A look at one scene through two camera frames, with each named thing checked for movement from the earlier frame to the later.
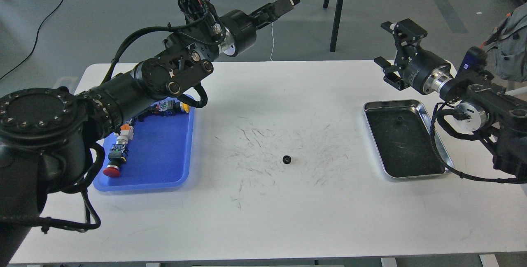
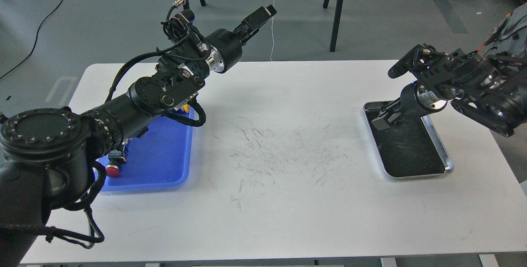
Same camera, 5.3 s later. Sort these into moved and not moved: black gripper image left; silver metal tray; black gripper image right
Moved: black gripper image right; black gripper image left
Not moved: silver metal tray
